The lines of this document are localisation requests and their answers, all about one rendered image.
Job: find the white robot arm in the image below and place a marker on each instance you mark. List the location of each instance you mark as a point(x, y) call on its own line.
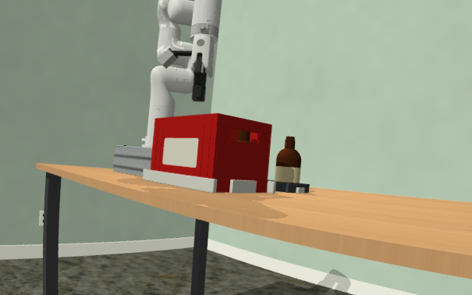
point(166, 79)

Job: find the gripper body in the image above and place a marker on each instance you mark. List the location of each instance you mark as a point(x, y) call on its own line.
point(203, 43)

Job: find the red crate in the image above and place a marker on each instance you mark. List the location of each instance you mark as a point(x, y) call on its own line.
point(206, 146)

